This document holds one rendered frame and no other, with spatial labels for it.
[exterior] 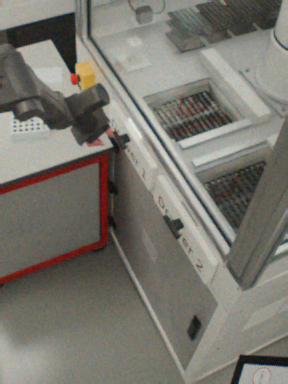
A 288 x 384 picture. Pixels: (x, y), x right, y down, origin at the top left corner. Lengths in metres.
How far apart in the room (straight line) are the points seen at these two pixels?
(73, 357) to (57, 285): 0.32
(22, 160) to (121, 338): 0.89
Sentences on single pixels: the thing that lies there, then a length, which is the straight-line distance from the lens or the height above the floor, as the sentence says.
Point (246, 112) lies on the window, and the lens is 0.89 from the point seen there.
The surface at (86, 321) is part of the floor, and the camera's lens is 2.08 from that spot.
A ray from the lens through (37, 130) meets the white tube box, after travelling 1.58.
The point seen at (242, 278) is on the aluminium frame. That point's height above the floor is 0.99.
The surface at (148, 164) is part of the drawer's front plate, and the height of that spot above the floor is 0.92.
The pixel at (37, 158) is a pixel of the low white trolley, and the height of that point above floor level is 0.76.
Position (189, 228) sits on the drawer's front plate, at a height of 0.93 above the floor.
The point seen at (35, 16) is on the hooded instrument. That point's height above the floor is 0.83.
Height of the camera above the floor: 1.95
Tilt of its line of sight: 50 degrees down
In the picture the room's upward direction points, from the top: straight up
